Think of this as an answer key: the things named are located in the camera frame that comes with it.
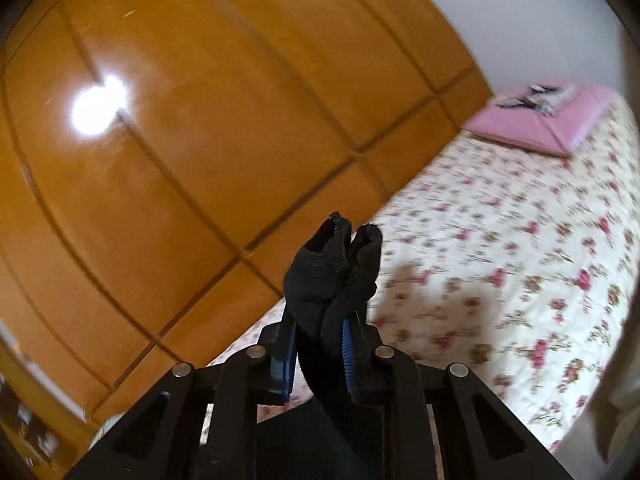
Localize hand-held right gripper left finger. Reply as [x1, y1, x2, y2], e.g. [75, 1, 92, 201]
[65, 300, 301, 480]

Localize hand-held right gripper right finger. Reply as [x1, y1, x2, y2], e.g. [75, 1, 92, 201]
[341, 317, 576, 480]

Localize black pants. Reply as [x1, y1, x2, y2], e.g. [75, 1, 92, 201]
[254, 212, 396, 480]

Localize floral bed sheet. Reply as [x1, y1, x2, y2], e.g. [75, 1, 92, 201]
[90, 95, 640, 461]

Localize wooden wardrobe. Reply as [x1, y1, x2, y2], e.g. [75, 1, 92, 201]
[0, 0, 493, 411]

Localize pink pillow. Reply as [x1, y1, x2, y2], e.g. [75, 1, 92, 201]
[461, 82, 616, 158]

